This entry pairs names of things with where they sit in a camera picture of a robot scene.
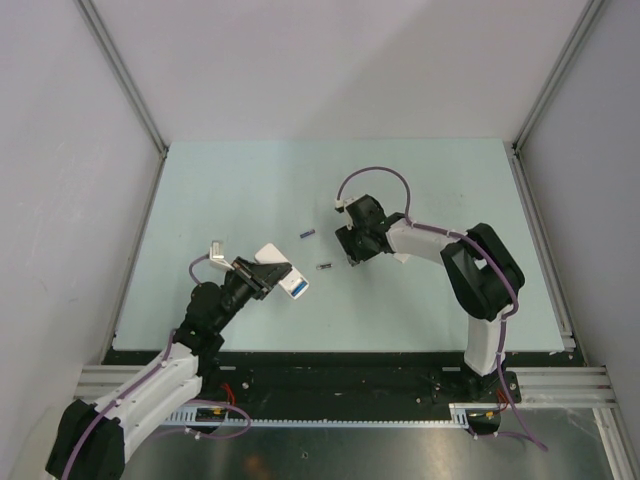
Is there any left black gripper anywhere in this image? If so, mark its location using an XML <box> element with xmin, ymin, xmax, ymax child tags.
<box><xmin>212</xmin><ymin>256</ymin><xmax>290</xmax><ymax>331</ymax></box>

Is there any white red remote control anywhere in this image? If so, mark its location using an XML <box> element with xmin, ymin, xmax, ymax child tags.
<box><xmin>254</xmin><ymin>243</ymin><xmax>309</xmax><ymax>300</ymax></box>

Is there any blue battery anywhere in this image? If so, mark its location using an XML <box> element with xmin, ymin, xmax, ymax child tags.
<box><xmin>290</xmin><ymin>281</ymin><xmax>308</xmax><ymax>296</ymax></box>

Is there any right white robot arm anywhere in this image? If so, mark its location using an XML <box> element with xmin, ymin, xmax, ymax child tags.
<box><xmin>335</xmin><ymin>195</ymin><xmax>525</xmax><ymax>401</ymax></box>

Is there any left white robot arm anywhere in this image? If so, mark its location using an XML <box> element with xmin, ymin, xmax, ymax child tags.
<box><xmin>45</xmin><ymin>257</ymin><xmax>294</xmax><ymax>479</ymax></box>

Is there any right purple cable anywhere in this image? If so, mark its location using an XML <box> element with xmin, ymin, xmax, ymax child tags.
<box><xmin>335</xmin><ymin>166</ymin><xmax>521</xmax><ymax>361</ymax></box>

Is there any purple cable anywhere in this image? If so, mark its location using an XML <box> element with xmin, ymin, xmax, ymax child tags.
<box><xmin>59</xmin><ymin>254</ymin><xmax>214</xmax><ymax>480</ymax></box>
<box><xmin>335</xmin><ymin>166</ymin><xmax>521</xmax><ymax>361</ymax></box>

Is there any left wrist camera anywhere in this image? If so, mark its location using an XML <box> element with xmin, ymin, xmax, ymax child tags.
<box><xmin>209</xmin><ymin>240</ymin><xmax>232</xmax><ymax>270</ymax></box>

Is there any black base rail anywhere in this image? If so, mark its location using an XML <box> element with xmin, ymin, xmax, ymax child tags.
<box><xmin>102</xmin><ymin>349</ymin><xmax>524</xmax><ymax>419</ymax></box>

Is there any grey cable duct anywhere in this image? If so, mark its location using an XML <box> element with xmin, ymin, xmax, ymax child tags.
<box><xmin>164</xmin><ymin>403</ymin><xmax>481</xmax><ymax>429</ymax></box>

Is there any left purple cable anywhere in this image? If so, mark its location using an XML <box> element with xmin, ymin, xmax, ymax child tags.
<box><xmin>59</xmin><ymin>254</ymin><xmax>214</xmax><ymax>480</ymax></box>

